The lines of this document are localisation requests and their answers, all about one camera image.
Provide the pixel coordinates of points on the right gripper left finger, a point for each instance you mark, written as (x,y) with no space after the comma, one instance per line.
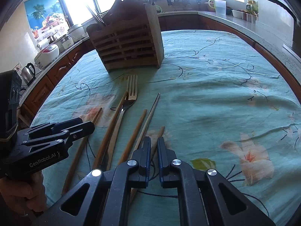
(102,198)

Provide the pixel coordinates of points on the gold fork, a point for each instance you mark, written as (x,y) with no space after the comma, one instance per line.
(132,89)

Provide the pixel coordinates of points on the person left hand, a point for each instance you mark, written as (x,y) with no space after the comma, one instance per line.
(22,197)

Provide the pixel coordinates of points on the stainless electric kettle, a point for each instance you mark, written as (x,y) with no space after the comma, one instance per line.
(28,73)

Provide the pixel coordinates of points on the teal floral tablecloth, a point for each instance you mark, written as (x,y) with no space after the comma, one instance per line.
(222,106)

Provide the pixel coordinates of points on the white pink rice cooker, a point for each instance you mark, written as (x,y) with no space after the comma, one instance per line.
(46,56)

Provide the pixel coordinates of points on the tropical fruit poster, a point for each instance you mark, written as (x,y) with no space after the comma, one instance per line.
(46,18)

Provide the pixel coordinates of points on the wooden utensil holder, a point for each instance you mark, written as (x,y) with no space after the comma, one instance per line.
(128,36)

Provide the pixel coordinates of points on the clear measuring jug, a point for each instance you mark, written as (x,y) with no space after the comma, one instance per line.
(220,7)

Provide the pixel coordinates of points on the yellow oil bottle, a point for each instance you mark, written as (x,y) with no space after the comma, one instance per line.
(252,7)

